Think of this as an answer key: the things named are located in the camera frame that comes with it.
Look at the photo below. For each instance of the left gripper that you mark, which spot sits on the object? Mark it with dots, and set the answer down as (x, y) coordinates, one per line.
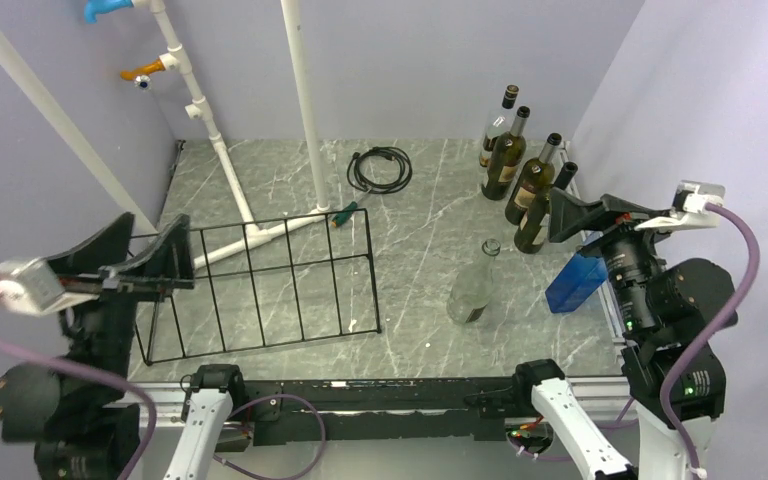
(168, 258)

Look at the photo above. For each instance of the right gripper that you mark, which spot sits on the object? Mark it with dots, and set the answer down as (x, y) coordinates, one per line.
(567, 213)

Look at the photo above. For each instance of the dark green wine bottle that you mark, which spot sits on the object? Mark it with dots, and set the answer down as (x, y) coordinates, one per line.
(533, 230)

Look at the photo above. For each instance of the olive green wine bottle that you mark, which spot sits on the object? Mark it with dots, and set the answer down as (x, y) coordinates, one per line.
(537, 172)

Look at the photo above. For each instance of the blue square glass bottle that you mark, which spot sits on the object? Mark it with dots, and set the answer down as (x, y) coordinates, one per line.
(575, 283)

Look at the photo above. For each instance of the clear glass bottle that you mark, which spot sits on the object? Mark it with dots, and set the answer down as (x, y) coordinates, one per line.
(473, 287)

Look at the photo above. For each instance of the black wire wine rack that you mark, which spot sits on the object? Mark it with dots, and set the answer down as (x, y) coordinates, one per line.
(315, 285)

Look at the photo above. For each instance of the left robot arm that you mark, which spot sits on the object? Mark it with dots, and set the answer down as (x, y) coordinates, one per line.
(67, 406)

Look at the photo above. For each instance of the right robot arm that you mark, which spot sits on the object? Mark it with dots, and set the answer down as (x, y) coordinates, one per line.
(669, 315)

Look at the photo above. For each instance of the dark wine bottle grey cap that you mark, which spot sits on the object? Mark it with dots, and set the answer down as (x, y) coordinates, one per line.
(507, 154)

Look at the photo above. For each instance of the clear bottle black cap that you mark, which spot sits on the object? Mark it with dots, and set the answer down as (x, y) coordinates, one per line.
(499, 121)

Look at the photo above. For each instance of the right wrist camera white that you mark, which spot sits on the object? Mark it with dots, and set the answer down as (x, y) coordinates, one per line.
(689, 209)

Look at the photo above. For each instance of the green handled screwdriver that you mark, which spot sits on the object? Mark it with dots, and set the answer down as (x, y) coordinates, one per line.
(344, 215)

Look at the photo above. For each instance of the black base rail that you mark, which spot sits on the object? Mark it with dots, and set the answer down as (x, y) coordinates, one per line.
(479, 408)

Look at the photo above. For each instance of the blue tap handle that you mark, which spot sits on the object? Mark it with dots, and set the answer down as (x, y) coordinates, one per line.
(94, 8)

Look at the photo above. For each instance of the white pvc pipe frame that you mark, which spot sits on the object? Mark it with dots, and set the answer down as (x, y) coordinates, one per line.
(177, 59)

